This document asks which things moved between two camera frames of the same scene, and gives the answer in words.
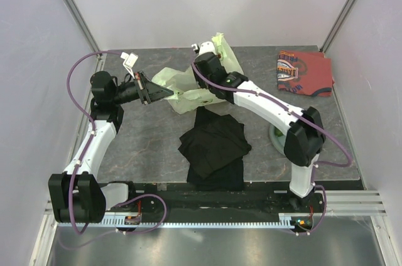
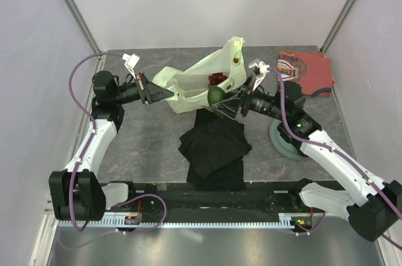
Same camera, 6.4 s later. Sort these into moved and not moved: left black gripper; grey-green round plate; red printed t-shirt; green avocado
Moved: green avocado
Not moved: grey-green round plate; red printed t-shirt; left black gripper
